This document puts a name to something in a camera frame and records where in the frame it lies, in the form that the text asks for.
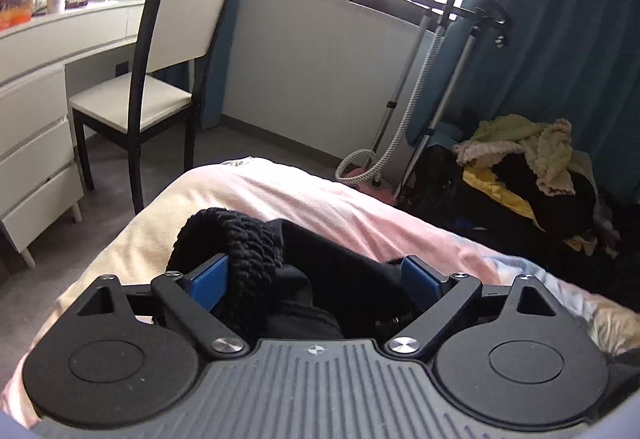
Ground garment steamer stand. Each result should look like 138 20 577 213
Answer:
334 0 512 204

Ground cream knitted blanket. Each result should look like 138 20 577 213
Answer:
454 114 575 196

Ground black jeans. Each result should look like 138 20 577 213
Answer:
167 208 422 344

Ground black garment on pile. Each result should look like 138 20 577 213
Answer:
400 145 639 310

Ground pastel pink bed sheet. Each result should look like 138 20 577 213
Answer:
1 158 639 438

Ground white black chair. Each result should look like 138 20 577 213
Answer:
68 0 200 212

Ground teal curtain right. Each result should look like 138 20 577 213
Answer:
445 0 639 200

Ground yellow garment on pile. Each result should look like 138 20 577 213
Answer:
462 162 598 256

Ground white dresser desk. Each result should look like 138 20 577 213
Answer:
1 0 144 268

